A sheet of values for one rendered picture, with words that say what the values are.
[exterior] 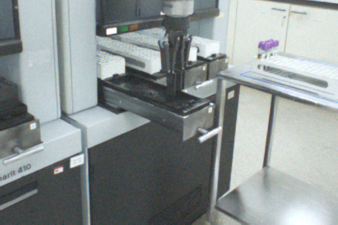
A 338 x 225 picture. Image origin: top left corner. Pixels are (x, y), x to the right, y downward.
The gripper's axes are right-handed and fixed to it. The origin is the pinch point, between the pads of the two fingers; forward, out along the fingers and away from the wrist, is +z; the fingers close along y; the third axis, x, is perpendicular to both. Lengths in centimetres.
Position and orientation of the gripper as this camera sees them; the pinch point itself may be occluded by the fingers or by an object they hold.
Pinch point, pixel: (174, 82)
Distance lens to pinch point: 113.8
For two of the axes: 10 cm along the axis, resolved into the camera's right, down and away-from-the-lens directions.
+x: 7.5, 2.3, -6.2
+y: -6.6, 2.1, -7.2
